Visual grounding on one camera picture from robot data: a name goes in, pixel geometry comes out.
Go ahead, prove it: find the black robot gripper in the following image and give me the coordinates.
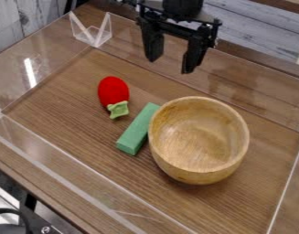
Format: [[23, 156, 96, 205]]
[[137, 0, 222, 74]]

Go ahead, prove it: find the red plush strawberry toy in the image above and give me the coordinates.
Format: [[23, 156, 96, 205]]
[[98, 77, 130, 120]]

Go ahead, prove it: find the light wooden bowl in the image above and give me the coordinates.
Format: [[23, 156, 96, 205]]
[[149, 96, 250, 185]]

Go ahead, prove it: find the green rectangular block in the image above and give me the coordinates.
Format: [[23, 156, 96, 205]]
[[116, 102, 161, 155]]

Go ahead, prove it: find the clear acrylic corner bracket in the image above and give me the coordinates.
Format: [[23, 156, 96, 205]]
[[68, 12, 112, 48]]

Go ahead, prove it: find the black table leg frame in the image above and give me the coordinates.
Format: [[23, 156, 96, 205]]
[[20, 194, 63, 234]]

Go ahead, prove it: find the black cable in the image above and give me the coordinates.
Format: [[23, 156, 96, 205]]
[[0, 207, 35, 234]]

